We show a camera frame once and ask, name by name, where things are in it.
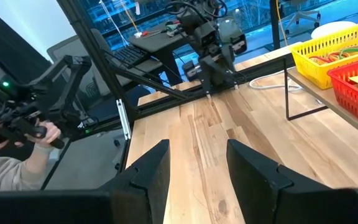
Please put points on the green rubber band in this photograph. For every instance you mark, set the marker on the green rubber band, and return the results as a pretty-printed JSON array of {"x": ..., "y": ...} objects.
[{"x": 354, "y": 49}]

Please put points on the black power supply box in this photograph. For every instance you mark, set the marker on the black power supply box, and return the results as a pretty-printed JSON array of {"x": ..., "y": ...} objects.
[{"x": 192, "y": 70}]

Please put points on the white mushroom lamp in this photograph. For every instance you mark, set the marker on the white mushroom lamp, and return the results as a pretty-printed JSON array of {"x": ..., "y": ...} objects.
[{"x": 331, "y": 29}]

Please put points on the red plastic basket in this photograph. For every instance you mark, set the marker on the red plastic basket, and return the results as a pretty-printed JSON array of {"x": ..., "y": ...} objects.
[{"x": 350, "y": 99}]

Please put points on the wooden riser shelf black frame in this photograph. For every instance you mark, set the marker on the wooden riser shelf black frame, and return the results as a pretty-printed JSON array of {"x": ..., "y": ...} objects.
[{"x": 322, "y": 93}]

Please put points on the red rubber band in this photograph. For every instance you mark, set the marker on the red rubber band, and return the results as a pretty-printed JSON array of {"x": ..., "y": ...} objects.
[{"x": 319, "y": 59}]

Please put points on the silver aluminium extrusion post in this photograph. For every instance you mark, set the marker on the silver aluminium extrusion post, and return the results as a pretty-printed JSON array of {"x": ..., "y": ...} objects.
[{"x": 124, "y": 119}]

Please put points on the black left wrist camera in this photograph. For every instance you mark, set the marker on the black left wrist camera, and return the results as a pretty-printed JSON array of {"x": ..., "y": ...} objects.
[{"x": 208, "y": 35}]

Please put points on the yellow plastic basket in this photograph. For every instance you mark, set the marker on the yellow plastic basket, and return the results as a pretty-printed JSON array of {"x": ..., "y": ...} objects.
[{"x": 309, "y": 68}]

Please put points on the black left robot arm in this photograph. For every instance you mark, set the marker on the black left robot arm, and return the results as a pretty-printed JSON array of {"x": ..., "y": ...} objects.
[{"x": 216, "y": 68}]

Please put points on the orange rubber band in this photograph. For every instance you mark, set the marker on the orange rubber band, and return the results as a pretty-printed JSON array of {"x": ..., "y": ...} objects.
[{"x": 334, "y": 56}]

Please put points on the black background desk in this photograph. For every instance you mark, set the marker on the black background desk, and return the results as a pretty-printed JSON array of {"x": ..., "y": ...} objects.
[{"x": 157, "y": 42}]

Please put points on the white office chair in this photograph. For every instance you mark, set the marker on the white office chair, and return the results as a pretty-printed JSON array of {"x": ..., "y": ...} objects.
[{"x": 303, "y": 14}]

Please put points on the black aluminium rig frame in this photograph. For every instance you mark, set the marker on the black aluminium rig frame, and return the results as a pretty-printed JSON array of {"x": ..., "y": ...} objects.
[{"x": 104, "y": 68}]

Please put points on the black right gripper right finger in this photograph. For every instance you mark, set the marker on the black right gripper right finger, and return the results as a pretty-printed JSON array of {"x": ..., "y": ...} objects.
[{"x": 259, "y": 193}]

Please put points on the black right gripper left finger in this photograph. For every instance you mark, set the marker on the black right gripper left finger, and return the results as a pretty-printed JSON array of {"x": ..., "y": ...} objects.
[{"x": 135, "y": 199}]

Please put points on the black computer keyboard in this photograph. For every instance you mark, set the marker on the black computer keyboard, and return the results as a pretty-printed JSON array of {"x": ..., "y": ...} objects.
[{"x": 130, "y": 55}]

